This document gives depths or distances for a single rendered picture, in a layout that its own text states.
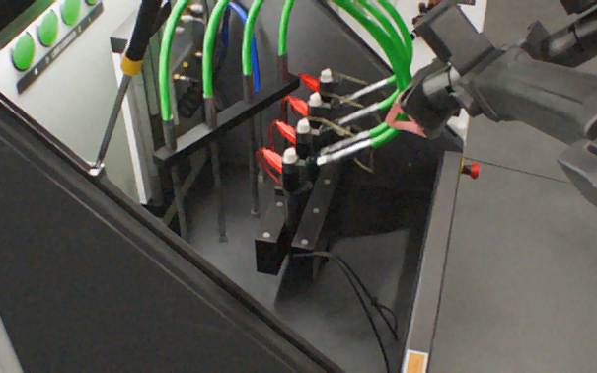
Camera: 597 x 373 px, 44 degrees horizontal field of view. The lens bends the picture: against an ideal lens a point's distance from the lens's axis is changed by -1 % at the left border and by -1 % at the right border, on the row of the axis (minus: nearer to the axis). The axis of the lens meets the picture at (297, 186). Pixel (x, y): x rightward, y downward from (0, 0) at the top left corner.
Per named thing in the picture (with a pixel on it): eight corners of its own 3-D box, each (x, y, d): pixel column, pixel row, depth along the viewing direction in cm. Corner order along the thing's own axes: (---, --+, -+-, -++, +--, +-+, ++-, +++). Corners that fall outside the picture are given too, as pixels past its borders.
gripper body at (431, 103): (395, 107, 95) (431, 88, 89) (430, 58, 100) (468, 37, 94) (427, 142, 97) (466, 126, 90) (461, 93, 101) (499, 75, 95)
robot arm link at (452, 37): (477, 121, 82) (540, 71, 81) (413, 40, 80) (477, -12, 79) (454, 107, 94) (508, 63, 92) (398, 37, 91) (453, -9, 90)
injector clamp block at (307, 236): (313, 310, 128) (313, 248, 119) (258, 299, 130) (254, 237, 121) (352, 187, 153) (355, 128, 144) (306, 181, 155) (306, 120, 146)
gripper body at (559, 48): (527, 25, 106) (570, -2, 100) (567, 79, 108) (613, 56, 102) (514, 44, 101) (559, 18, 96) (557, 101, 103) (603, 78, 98)
